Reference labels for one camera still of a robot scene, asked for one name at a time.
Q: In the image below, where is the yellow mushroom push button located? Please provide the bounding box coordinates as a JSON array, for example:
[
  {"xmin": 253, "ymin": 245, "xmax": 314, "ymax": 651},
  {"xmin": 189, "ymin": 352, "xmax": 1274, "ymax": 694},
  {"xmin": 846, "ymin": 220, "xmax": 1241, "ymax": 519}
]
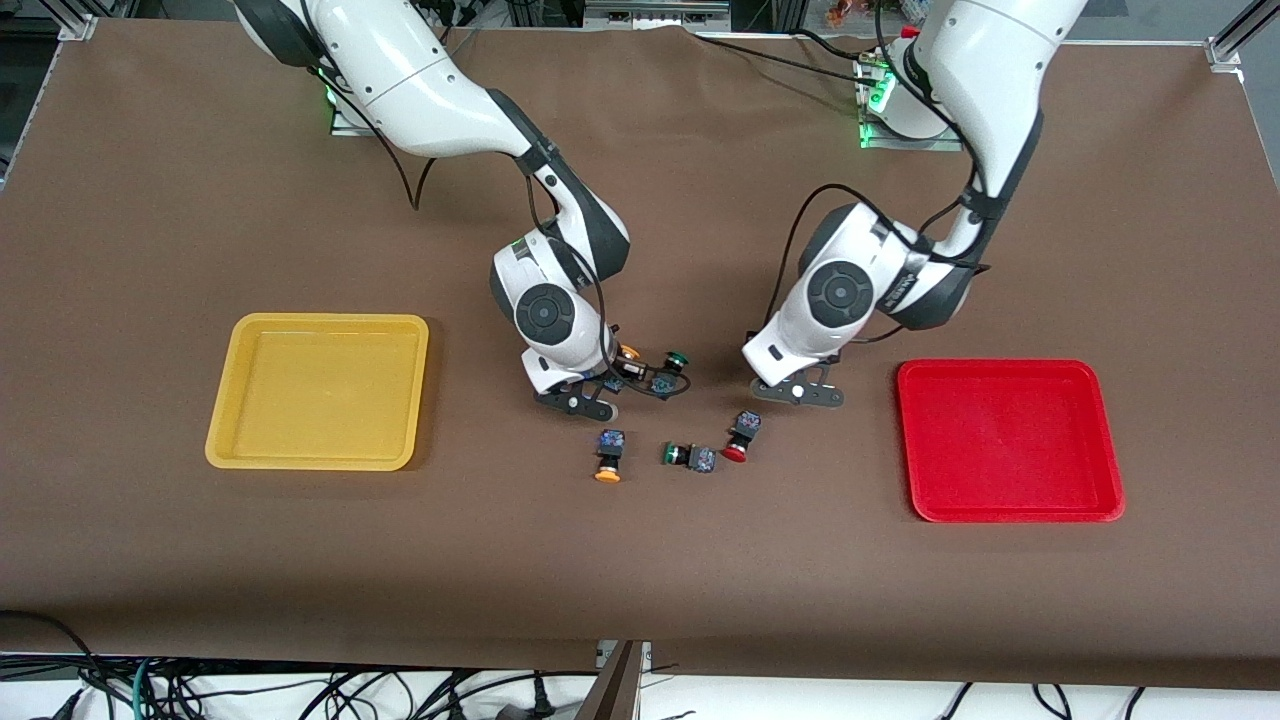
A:
[
  {"xmin": 593, "ymin": 428, "xmax": 628, "ymax": 485},
  {"xmin": 605, "ymin": 345, "xmax": 646, "ymax": 397}
]

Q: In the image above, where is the green push button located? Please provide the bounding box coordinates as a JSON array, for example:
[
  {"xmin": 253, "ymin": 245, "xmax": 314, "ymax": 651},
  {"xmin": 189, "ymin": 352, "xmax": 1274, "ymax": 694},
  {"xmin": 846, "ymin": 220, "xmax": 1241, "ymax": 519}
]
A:
[
  {"xmin": 661, "ymin": 441, "xmax": 718, "ymax": 475},
  {"xmin": 647, "ymin": 350, "xmax": 693, "ymax": 401}
]

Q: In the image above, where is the red mushroom push button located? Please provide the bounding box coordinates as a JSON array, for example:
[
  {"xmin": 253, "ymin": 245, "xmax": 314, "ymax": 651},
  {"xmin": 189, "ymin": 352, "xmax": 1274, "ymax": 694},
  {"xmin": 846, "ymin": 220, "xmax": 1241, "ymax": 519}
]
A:
[{"xmin": 722, "ymin": 410, "xmax": 764, "ymax": 464}]

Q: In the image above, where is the brown table cover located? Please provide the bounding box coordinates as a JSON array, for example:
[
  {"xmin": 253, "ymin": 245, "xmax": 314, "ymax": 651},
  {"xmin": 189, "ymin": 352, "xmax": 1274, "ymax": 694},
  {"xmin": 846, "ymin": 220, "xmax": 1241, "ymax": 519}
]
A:
[{"xmin": 0, "ymin": 18, "xmax": 1280, "ymax": 691}]

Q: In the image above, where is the red plastic tray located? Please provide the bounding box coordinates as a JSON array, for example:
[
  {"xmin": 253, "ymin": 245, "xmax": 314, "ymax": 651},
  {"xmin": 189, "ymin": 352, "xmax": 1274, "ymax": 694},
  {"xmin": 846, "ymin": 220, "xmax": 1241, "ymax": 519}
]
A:
[{"xmin": 896, "ymin": 358, "xmax": 1127, "ymax": 524}]

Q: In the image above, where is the yellow plastic tray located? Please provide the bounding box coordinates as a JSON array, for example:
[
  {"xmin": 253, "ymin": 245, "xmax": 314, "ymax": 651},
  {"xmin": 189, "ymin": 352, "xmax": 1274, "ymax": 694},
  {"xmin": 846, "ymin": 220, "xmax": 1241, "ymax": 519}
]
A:
[{"xmin": 205, "ymin": 312, "xmax": 431, "ymax": 472}]

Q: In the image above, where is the grey device box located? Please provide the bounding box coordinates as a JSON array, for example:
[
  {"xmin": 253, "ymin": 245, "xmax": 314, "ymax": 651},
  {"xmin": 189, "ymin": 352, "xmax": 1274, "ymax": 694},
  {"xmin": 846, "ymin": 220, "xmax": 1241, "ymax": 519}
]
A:
[{"xmin": 584, "ymin": 0, "xmax": 732, "ymax": 31}]

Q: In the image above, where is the silver metal bracket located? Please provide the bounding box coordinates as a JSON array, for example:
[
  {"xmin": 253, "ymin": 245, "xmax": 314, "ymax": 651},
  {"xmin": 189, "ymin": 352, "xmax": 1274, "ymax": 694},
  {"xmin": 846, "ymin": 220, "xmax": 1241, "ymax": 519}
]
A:
[{"xmin": 596, "ymin": 640, "xmax": 654, "ymax": 674}]

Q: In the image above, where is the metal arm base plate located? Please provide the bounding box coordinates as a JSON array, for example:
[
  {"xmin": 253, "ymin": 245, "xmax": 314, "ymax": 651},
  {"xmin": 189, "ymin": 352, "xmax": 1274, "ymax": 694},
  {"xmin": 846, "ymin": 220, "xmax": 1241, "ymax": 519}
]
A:
[
  {"xmin": 328, "ymin": 85, "xmax": 389, "ymax": 138},
  {"xmin": 856, "ymin": 55, "xmax": 967, "ymax": 152}
]

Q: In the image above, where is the silver aluminium frame profile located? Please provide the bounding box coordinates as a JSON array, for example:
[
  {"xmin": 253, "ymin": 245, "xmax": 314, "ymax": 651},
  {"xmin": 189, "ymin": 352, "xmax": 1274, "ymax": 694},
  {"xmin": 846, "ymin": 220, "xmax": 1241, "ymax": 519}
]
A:
[
  {"xmin": 1207, "ymin": 0, "xmax": 1280, "ymax": 70},
  {"xmin": 40, "ymin": 0, "xmax": 103, "ymax": 42}
]

